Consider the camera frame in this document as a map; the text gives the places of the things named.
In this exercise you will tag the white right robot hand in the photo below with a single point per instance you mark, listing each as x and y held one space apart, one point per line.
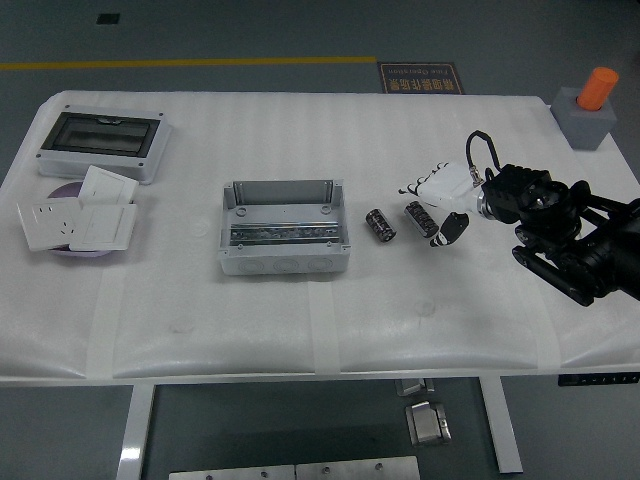
447 187

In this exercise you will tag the black cylindrical battery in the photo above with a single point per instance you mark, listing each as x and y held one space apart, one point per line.
421 217
380 226

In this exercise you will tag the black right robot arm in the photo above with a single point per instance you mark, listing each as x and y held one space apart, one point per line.
560 205

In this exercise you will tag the open grey junction box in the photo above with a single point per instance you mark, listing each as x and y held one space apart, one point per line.
280 260

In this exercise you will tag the grey box with dark window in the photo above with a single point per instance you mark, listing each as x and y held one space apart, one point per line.
100 132

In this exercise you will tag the black floor sign mat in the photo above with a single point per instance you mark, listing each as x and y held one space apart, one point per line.
420 79

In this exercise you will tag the grey block holder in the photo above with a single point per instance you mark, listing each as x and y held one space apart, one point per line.
585 127

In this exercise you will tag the white foam table mat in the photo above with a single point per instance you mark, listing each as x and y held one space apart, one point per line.
280 135

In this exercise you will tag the orange cylinder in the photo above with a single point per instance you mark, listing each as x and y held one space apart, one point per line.
597 89

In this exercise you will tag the silver metal hinge block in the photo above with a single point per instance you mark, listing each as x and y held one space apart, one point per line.
425 425

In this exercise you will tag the black table control panel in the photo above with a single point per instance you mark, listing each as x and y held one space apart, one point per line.
597 379

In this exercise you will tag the white table leg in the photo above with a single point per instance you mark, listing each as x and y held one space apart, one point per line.
502 430
135 430

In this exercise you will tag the yellow floor tape line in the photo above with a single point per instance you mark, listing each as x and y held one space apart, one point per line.
190 63

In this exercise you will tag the white tape strip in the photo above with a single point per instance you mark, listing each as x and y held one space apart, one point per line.
104 330

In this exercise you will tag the dark floor hatch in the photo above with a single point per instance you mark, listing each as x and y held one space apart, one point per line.
107 19

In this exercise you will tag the purple round plate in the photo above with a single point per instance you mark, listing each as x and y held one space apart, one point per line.
67 192

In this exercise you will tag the metal mounting rail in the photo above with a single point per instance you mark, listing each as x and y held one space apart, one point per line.
265 233

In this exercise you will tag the small silver metal bracket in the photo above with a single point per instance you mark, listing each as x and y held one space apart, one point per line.
412 387

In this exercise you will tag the grey metal base plate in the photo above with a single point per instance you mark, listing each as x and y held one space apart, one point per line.
357 469
230 473

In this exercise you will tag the white wall switch panel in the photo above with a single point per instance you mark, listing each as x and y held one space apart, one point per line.
107 186
105 227

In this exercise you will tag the white wall socket panel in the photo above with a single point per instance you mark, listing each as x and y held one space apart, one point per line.
47 225

